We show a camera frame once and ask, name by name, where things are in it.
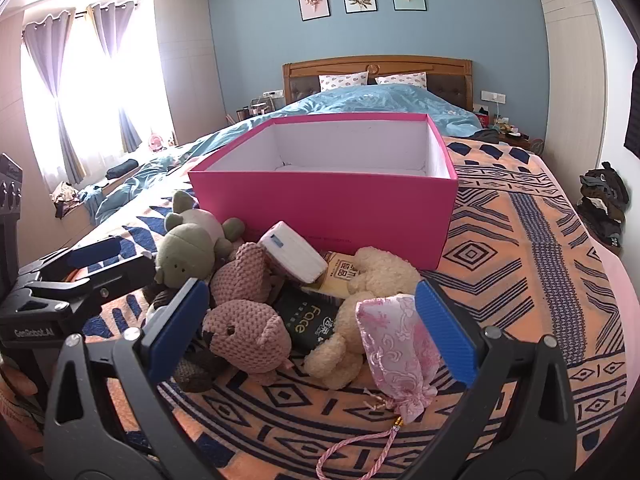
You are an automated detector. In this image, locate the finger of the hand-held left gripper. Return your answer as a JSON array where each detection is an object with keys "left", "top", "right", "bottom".
[
  {"left": 30, "top": 254, "right": 157, "bottom": 311},
  {"left": 17, "top": 236, "right": 123, "bottom": 286}
]

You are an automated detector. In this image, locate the black tissue pack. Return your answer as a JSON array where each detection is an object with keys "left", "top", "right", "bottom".
[{"left": 274, "top": 287, "right": 346, "bottom": 356}]

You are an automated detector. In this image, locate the white patterned pillow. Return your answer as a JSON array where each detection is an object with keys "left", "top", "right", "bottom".
[
  {"left": 375, "top": 72, "right": 428, "bottom": 92},
  {"left": 317, "top": 71, "right": 370, "bottom": 92}
]

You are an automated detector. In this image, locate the black folded cloth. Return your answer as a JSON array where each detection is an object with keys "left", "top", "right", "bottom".
[{"left": 106, "top": 159, "right": 138, "bottom": 179}]

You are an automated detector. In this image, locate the pile of dark clothes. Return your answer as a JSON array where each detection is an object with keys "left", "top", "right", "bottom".
[{"left": 577, "top": 161, "right": 631, "bottom": 251}]

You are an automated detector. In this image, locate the pink cardboard box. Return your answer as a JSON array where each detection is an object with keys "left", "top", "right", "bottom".
[{"left": 188, "top": 113, "right": 459, "bottom": 272}]

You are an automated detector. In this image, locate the orange patterned blanket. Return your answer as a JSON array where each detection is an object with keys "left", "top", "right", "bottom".
[{"left": 0, "top": 135, "right": 628, "bottom": 480}]

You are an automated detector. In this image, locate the pink knitted plush bear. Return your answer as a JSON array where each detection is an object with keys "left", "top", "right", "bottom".
[
  {"left": 209, "top": 242, "right": 287, "bottom": 306},
  {"left": 201, "top": 299, "right": 293, "bottom": 387}
]

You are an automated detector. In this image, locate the pile of mixed clothes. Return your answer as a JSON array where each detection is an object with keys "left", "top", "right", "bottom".
[{"left": 50, "top": 180, "right": 81, "bottom": 218}]

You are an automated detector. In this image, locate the dark hanging garment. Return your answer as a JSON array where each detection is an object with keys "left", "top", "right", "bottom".
[{"left": 624, "top": 65, "right": 640, "bottom": 153}]

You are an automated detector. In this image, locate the wooden bed headboard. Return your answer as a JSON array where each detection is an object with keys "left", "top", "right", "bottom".
[{"left": 282, "top": 55, "right": 473, "bottom": 111}]

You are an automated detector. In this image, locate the cream plush bear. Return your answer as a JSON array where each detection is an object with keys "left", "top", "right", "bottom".
[{"left": 304, "top": 246, "right": 423, "bottom": 391}]

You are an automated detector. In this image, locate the blue floral duvet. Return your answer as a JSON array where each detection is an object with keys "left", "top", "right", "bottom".
[{"left": 92, "top": 84, "right": 483, "bottom": 223}]

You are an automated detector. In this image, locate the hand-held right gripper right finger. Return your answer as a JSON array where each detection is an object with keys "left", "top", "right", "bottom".
[{"left": 415, "top": 277, "right": 586, "bottom": 480}]

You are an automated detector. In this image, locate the white tissue pack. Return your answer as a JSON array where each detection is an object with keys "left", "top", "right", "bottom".
[{"left": 257, "top": 221, "right": 329, "bottom": 285}]

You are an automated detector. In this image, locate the yellow tissue pack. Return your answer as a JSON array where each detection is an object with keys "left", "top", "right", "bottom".
[{"left": 302, "top": 251, "right": 363, "bottom": 300}]

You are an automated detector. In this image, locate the purple curtain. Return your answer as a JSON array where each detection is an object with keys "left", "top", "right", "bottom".
[
  {"left": 87, "top": 2, "right": 143, "bottom": 153},
  {"left": 22, "top": 10, "right": 86, "bottom": 186}
]

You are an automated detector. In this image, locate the green plush toy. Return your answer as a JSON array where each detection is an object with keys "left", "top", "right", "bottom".
[{"left": 154, "top": 191, "right": 247, "bottom": 288}]

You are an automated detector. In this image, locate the wooden bedside table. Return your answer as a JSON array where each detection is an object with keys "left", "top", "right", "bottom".
[{"left": 492, "top": 127, "right": 533, "bottom": 150}]

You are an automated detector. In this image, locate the pink brocade drawstring pouch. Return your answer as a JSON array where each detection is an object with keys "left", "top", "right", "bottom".
[{"left": 316, "top": 294, "right": 441, "bottom": 478}]

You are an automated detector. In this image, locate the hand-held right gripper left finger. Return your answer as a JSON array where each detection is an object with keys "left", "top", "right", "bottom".
[{"left": 42, "top": 277, "right": 211, "bottom": 480}]

